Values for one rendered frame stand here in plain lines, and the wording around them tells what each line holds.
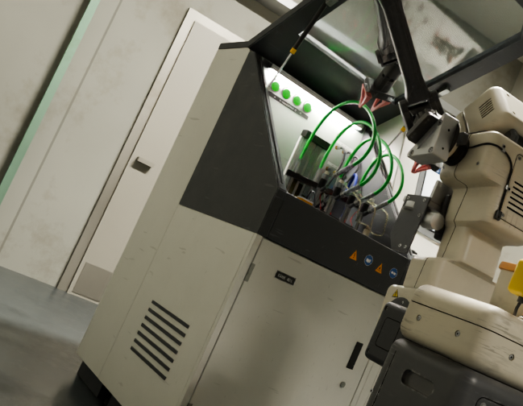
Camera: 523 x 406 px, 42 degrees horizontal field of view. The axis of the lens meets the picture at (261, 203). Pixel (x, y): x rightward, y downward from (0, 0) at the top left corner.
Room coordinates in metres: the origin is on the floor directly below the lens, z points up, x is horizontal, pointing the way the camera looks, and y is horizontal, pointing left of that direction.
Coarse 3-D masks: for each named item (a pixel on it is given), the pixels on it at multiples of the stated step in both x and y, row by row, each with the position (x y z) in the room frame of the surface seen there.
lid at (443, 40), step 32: (320, 0) 2.31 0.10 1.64; (352, 0) 2.32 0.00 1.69; (416, 0) 2.28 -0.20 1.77; (448, 0) 2.27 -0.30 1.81; (480, 0) 2.25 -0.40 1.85; (512, 0) 2.23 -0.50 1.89; (288, 32) 2.47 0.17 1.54; (320, 32) 2.48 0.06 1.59; (352, 32) 2.46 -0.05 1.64; (416, 32) 2.42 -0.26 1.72; (448, 32) 2.40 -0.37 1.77; (480, 32) 2.38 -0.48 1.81; (512, 32) 2.37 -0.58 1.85; (288, 64) 2.64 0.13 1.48; (320, 64) 2.61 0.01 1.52; (352, 64) 2.62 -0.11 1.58; (448, 64) 2.56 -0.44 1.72; (480, 64) 2.51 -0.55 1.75; (352, 96) 2.77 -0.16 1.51
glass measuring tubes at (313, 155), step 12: (300, 144) 2.75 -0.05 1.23; (312, 144) 2.76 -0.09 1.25; (324, 144) 2.78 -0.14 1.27; (312, 156) 2.78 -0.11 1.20; (288, 168) 2.75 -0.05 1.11; (300, 168) 2.76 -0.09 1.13; (312, 168) 2.81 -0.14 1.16; (288, 180) 2.74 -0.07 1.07; (288, 192) 2.76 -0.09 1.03; (300, 192) 2.78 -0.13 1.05
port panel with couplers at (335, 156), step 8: (344, 136) 2.87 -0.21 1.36; (336, 144) 2.85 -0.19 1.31; (344, 144) 2.88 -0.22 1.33; (352, 144) 2.90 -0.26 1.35; (336, 152) 2.86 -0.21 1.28; (328, 160) 2.85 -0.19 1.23; (336, 160) 2.87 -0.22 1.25; (344, 160) 2.90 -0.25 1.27; (328, 168) 2.84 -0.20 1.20; (336, 168) 2.88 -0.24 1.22; (320, 176) 2.85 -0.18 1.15; (344, 176) 2.88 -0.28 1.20
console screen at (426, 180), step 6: (420, 174) 2.82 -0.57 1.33; (426, 174) 2.84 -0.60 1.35; (432, 174) 2.87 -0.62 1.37; (438, 174) 2.89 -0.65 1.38; (420, 180) 2.82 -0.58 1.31; (426, 180) 2.84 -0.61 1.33; (432, 180) 2.87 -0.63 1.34; (420, 186) 2.82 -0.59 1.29; (426, 186) 2.84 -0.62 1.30; (432, 186) 2.87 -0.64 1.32; (420, 192) 2.82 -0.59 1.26; (426, 192) 2.84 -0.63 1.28; (420, 228) 2.82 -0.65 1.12; (426, 234) 2.84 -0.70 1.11; (432, 234) 2.86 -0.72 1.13
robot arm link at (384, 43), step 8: (376, 0) 1.75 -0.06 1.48; (376, 8) 1.82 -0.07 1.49; (384, 16) 1.83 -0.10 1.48; (384, 24) 1.87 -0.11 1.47; (384, 32) 1.91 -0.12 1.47; (384, 40) 1.95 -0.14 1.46; (384, 48) 1.99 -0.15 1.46; (392, 48) 2.00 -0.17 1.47; (384, 56) 2.03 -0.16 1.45; (392, 56) 2.04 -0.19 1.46
